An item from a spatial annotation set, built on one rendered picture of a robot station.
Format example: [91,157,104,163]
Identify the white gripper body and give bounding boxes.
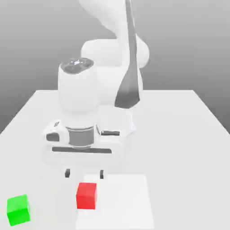
[42,142,127,168]

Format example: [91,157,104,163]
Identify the small red cube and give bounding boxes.
[75,182,98,210]

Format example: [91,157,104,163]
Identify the small green cube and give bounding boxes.
[6,194,31,227]

